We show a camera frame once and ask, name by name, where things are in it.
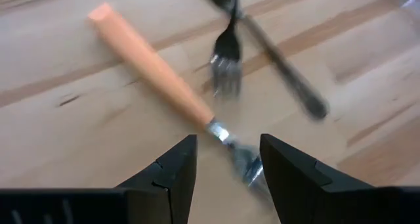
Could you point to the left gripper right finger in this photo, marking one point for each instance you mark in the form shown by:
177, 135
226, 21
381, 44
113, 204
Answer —
328, 204

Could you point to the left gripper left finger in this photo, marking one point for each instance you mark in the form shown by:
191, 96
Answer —
98, 207

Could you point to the black spoon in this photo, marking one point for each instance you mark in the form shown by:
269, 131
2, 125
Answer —
285, 69

